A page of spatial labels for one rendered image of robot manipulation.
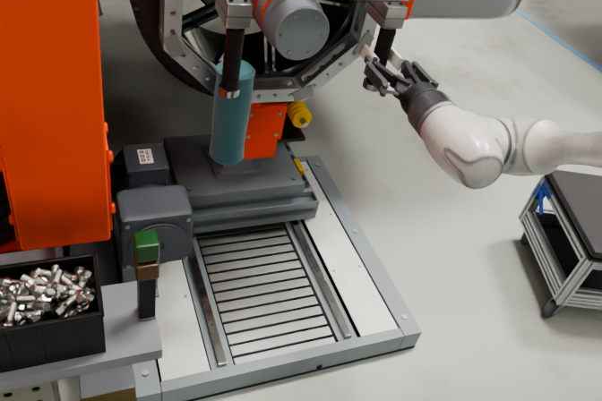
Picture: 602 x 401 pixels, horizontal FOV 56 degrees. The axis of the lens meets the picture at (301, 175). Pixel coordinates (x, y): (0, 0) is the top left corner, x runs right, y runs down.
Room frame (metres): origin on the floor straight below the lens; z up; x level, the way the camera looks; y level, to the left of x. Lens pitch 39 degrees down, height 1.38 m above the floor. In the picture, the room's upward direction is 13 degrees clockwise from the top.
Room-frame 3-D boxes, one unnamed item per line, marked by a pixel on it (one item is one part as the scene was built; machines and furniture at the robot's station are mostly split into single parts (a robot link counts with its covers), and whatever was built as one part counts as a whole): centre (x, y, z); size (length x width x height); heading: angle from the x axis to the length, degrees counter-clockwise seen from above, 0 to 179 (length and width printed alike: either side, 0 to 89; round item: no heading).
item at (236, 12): (1.03, 0.20, 0.93); 0.09 x 0.05 x 0.05; 28
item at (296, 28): (1.23, 0.11, 0.85); 0.21 x 0.14 x 0.14; 28
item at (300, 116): (1.44, 0.09, 0.51); 0.29 x 0.06 x 0.06; 28
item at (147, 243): (0.64, 0.23, 0.64); 0.04 x 0.04 x 0.04; 28
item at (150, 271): (0.64, 0.23, 0.59); 0.04 x 0.04 x 0.04; 28
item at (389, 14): (1.19, -0.10, 0.93); 0.09 x 0.05 x 0.05; 28
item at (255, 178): (1.44, 0.23, 0.32); 0.40 x 0.30 x 0.28; 118
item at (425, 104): (0.96, -0.22, 0.83); 0.09 x 0.06 x 0.09; 118
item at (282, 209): (1.44, 0.23, 0.13); 0.50 x 0.36 x 0.10; 118
